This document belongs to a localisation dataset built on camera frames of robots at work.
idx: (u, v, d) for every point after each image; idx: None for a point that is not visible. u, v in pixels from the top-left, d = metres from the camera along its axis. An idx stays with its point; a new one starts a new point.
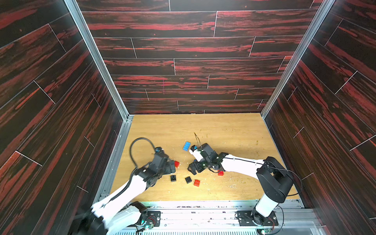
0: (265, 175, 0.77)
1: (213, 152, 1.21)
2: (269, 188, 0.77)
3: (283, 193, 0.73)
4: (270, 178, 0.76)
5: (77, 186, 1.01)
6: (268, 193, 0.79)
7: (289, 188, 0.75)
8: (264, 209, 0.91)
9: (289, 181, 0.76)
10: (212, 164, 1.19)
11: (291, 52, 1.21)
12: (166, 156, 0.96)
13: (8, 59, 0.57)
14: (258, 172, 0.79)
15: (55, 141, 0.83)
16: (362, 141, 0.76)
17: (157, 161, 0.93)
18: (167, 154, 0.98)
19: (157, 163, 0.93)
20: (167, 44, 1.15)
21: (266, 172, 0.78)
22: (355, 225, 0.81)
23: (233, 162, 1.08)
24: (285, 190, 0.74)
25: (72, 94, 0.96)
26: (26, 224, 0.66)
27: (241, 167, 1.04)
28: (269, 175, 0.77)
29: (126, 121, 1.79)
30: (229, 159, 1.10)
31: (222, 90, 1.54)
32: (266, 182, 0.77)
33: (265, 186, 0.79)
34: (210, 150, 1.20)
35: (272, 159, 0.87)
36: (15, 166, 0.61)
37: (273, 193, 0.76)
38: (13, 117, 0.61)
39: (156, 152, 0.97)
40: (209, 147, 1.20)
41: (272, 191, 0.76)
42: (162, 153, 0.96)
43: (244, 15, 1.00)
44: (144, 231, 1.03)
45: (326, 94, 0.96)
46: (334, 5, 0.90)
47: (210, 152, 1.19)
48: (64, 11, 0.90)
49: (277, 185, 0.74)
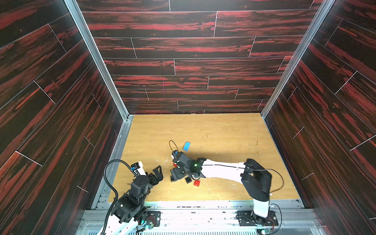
0: (249, 180, 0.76)
1: (189, 161, 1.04)
2: (254, 191, 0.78)
3: (266, 192, 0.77)
4: (254, 183, 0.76)
5: (77, 186, 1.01)
6: (252, 195, 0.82)
7: (270, 186, 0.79)
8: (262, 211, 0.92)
9: (267, 178, 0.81)
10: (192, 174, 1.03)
11: (291, 52, 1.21)
12: (143, 184, 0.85)
13: (8, 59, 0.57)
14: (243, 178, 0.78)
15: (56, 141, 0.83)
16: (362, 141, 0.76)
17: (135, 192, 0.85)
18: (144, 183, 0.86)
19: (135, 194, 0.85)
20: (167, 44, 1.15)
21: (248, 177, 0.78)
22: (354, 225, 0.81)
23: (214, 168, 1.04)
24: (267, 189, 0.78)
25: (72, 94, 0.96)
26: (26, 224, 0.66)
27: (223, 173, 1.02)
28: (252, 179, 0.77)
29: (126, 121, 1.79)
30: (209, 166, 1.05)
31: (222, 90, 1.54)
32: (249, 186, 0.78)
33: (249, 190, 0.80)
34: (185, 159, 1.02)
35: (251, 160, 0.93)
36: (15, 166, 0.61)
37: (258, 194, 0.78)
38: (14, 117, 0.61)
39: (133, 181, 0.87)
40: (183, 155, 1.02)
41: (257, 193, 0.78)
42: (138, 181, 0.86)
43: (244, 15, 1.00)
44: (144, 231, 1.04)
45: (326, 94, 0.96)
46: (334, 5, 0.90)
47: (187, 162, 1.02)
48: (64, 11, 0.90)
49: (260, 186, 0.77)
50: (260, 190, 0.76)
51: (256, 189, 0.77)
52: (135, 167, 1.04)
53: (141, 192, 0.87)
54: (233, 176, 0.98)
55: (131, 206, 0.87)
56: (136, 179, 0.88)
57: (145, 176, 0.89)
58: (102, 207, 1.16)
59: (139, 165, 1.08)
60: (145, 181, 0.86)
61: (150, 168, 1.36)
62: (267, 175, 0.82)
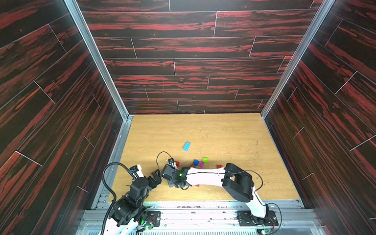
0: (229, 185, 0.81)
1: (175, 172, 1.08)
2: (236, 195, 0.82)
3: (246, 193, 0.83)
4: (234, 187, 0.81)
5: (77, 186, 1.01)
6: (236, 198, 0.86)
7: (250, 187, 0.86)
8: (257, 212, 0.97)
9: (247, 179, 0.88)
10: (178, 184, 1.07)
11: (291, 52, 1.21)
12: (142, 186, 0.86)
13: (8, 59, 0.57)
14: (223, 184, 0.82)
15: (56, 141, 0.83)
16: (362, 141, 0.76)
17: (134, 193, 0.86)
18: (144, 185, 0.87)
19: (134, 196, 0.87)
20: (167, 44, 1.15)
21: (228, 182, 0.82)
22: (354, 225, 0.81)
23: (197, 176, 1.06)
24: (247, 190, 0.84)
25: (72, 94, 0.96)
26: (26, 224, 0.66)
27: (205, 181, 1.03)
28: (232, 183, 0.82)
29: (126, 121, 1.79)
30: (193, 175, 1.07)
31: (222, 91, 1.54)
32: (231, 191, 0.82)
33: (232, 195, 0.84)
34: (170, 171, 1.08)
35: (229, 164, 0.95)
36: (15, 166, 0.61)
37: (240, 197, 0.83)
38: (14, 117, 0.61)
39: (133, 183, 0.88)
40: (167, 168, 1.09)
41: (239, 196, 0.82)
42: (137, 183, 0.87)
43: (244, 15, 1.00)
44: (144, 231, 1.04)
45: (326, 94, 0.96)
46: (334, 5, 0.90)
47: (172, 173, 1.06)
48: (64, 11, 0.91)
49: (240, 189, 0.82)
50: (241, 193, 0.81)
51: (237, 192, 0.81)
52: (133, 170, 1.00)
53: (140, 194, 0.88)
54: (216, 181, 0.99)
55: (129, 209, 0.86)
56: (136, 181, 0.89)
57: (144, 178, 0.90)
58: (102, 207, 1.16)
59: (137, 168, 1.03)
60: (144, 184, 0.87)
61: (150, 168, 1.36)
62: (246, 176, 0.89)
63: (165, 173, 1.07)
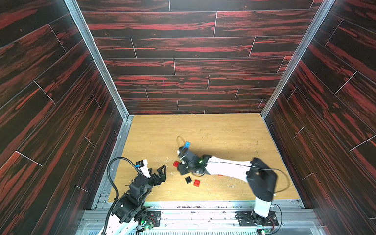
0: (253, 178, 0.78)
1: (195, 157, 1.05)
2: (259, 189, 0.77)
3: (271, 192, 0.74)
4: (259, 181, 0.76)
5: (77, 186, 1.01)
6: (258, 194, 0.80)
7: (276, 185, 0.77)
8: (261, 210, 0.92)
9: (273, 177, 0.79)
10: (195, 170, 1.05)
11: (291, 52, 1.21)
12: (142, 185, 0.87)
13: (8, 59, 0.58)
14: (248, 176, 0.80)
15: (56, 141, 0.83)
16: (362, 141, 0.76)
17: (134, 193, 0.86)
18: (143, 183, 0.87)
19: (135, 195, 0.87)
20: (167, 44, 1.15)
21: (253, 175, 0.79)
22: (355, 225, 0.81)
23: (219, 164, 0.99)
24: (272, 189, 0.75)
25: (72, 94, 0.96)
26: (26, 224, 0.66)
27: (227, 170, 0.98)
28: (258, 177, 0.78)
29: (126, 121, 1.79)
30: (215, 163, 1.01)
31: (222, 91, 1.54)
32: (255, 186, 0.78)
33: (255, 189, 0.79)
34: (191, 155, 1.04)
35: (257, 159, 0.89)
36: (15, 166, 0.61)
37: (263, 194, 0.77)
38: (14, 117, 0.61)
39: (132, 182, 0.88)
40: (189, 152, 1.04)
41: (263, 192, 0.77)
42: (137, 182, 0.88)
43: (244, 15, 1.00)
44: (144, 231, 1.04)
45: (326, 94, 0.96)
46: (334, 5, 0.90)
47: (192, 157, 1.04)
48: (64, 11, 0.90)
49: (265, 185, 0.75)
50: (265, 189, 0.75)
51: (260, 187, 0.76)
52: (139, 165, 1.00)
53: (141, 193, 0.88)
54: (238, 174, 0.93)
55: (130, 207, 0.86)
56: (134, 181, 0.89)
57: (143, 178, 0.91)
58: (102, 207, 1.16)
59: (144, 163, 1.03)
60: (144, 182, 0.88)
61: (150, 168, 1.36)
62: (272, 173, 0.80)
63: (186, 155, 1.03)
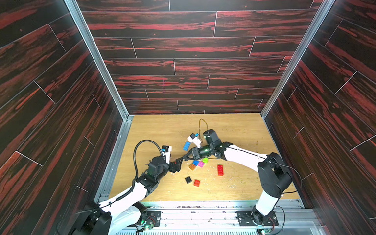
0: (266, 169, 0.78)
1: (217, 140, 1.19)
2: (268, 182, 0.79)
3: (279, 189, 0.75)
4: (270, 174, 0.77)
5: (77, 186, 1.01)
6: (264, 186, 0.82)
7: (286, 185, 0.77)
8: (262, 206, 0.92)
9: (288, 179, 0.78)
10: (214, 151, 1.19)
11: (291, 52, 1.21)
12: (159, 164, 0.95)
13: (8, 59, 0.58)
14: (260, 166, 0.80)
15: (56, 141, 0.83)
16: (362, 141, 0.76)
17: (152, 171, 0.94)
18: (160, 163, 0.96)
19: (153, 173, 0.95)
20: (167, 44, 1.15)
21: (267, 166, 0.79)
22: (355, 225, 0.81)
23: (236, 152, 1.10)
24: (282, 186, 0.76)
25: (72, 94, 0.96)
26: (26, 224, 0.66)
27: (244, 158, 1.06)
28: (270, 170, 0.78)
29: (126, 121, 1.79)
30: (233, 149, 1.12)
31: (222, 90, 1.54)
32: (265, 176, 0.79)
33: (264, 180, 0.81)
34: (216, 136, 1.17)
35: (275, 155, 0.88)
36: (15, 166, 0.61)
37: (270, 187, 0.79)
38: (14, 117, 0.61)
39: (151, 162, 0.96)
40: (215, 133, 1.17)
41: (270, 185, 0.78)
42: (155, 162, 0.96)
43: (244, 15, 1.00)
44: (144, 231, 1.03)
45: (327, 94, 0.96)
46: (334, 5, 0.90)
47: (215, 139, 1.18)
48: (64, 11, 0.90)
49: (275, 180, 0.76)
50: (273, 183, 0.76)
51: (269, 180, 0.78)
52: (164, 150, 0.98)
53: (159, 171, 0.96)
54: (251, 163, 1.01)
55: (149, 183, 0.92)
56: (152, 160, 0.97)
57: (160, 158, 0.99)
58: None
59: (169, 149, 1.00)
60: (161, 162, 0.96)
61: None
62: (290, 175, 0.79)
63: (211, 134, 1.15)
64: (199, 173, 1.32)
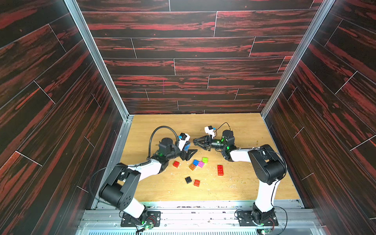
0: (254, 155, 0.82)
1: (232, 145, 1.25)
2: (257, 168, 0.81)
3: (269, 176, 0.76)
4: (258, 159, 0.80)
5: (77, 186, 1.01)
6: (257, 173, 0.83)
7: (277, 173, 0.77)
8: (261, 203, 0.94)
9: (281, 169, 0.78)
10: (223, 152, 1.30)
11: (291, 52, 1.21)
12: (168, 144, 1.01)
13: (8, 59, 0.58)
14: (250, 151, 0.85)
15: (56, 141, 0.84)
16: (362, 141, 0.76)
17: (163, 150, 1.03)
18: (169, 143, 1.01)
19: (165, 152, 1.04)
20: (167, 44, 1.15)
21: (255, 152, 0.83)
22: (354, 224, 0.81)
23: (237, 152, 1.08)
24: (271, 173, 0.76)
25: (72, 94, 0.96)
26: (26, 224, 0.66)
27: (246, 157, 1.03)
28: (258, 156, 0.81)
29: (126, 121, 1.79)
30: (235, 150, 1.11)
31: (222, 91, 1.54)
32: (255, 162, 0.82)
33: (254, 167, 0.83)
34: (233, 142, 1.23)
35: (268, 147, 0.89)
36: (15, 166, 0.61)
37: (260, 174, 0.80)
38: (13, 117, 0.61)
39: (160, 142, 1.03)
40: (233, 139, 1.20)
41: (260, 171, 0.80)
42: (164, 142, 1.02)
43: (244, 15, 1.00)
44: (144, 231, 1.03)
45: (326, 94, 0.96)
46: (334, 5, 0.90)
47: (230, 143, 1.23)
48: (64, 11, 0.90)
49: (265, 167, 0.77)
50: (263, 169, 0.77)
51: (258, 165, 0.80)
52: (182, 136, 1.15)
53: (169, 151, 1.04)
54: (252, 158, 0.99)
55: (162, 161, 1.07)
56: (162, 141, 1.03)
57: (169, 138, 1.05)
58: (103, 207, 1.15)
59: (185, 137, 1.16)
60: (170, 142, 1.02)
61: None
62: (283, 165, 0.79)
63: (230, 139, 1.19)
64: (199, 173, 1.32)
